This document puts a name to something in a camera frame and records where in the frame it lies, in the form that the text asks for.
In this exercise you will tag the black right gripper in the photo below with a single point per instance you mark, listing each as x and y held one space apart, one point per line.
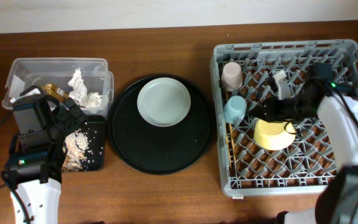
271 111

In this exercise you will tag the crumpled white paper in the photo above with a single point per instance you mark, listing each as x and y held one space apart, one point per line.
79 92

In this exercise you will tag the clear plastic waste bin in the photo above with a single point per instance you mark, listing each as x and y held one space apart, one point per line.
40 71

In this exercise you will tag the yellow bowl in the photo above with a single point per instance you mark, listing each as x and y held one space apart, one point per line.
275 135

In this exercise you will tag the blue cup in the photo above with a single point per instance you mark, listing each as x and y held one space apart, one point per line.
235 109

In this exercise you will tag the pink cup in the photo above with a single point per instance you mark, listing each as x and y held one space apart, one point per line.
231 78

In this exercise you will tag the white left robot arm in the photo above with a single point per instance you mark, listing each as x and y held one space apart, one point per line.
33 172

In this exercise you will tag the food scraps pile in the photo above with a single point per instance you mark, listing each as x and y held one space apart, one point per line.
75 146

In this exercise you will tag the round black tray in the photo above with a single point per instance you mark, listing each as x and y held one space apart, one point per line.
157 150

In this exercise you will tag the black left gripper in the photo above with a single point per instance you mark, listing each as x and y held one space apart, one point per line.
62 113

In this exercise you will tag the grey plate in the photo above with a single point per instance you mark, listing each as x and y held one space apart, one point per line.
164 102

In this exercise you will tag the rectangular black tray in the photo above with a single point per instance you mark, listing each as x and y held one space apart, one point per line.
95 146

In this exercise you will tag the wooden chopstick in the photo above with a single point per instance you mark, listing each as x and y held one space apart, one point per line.
226 123
232 144

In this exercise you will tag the grey dishwasher rack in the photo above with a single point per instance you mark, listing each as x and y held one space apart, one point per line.
307 165

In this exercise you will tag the white tissue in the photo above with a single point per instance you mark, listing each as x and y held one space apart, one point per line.
93 100

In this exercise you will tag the gold snack wrapper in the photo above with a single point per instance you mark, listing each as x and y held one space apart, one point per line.
55 92

